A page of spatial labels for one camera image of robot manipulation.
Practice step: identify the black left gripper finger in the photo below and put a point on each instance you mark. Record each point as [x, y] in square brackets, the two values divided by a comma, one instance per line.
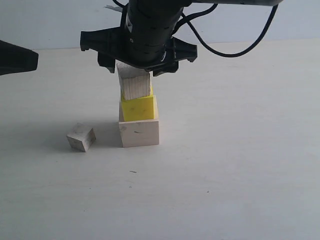
[16, 59]

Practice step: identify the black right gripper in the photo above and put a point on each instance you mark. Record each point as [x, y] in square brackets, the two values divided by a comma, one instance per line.
[144, 38]

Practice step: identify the medium wooden cube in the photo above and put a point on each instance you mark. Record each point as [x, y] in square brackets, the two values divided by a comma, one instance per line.
[134, 82]

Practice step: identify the yellow cube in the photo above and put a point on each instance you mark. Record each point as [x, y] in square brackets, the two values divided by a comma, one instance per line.
[139, 109]

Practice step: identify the large pale wooden cube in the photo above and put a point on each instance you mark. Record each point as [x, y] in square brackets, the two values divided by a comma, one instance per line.
[139, 133]

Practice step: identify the small pale wooden cube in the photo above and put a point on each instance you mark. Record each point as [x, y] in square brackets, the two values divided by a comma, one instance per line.
[81, 137]

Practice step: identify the white cable tie tag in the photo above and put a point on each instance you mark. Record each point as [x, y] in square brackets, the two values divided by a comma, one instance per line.
[114, 8]

